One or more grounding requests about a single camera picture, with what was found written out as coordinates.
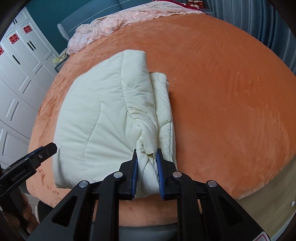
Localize cream quilted jacket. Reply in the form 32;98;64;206
52;50;176;198

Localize person's left hand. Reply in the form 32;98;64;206
1;187;39;235

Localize blue nightstand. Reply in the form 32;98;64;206
55;57;69;73

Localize white wardrobe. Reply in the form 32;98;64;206
0;8;58;167

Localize beige cloth on nightstand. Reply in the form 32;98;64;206
54;52;69;65

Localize pink embroidered quilt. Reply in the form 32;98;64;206
67;1;204;55

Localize red plush toy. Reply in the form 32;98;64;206
186;0;206;9

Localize blue-grey curtain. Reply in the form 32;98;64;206
204;0;295;73

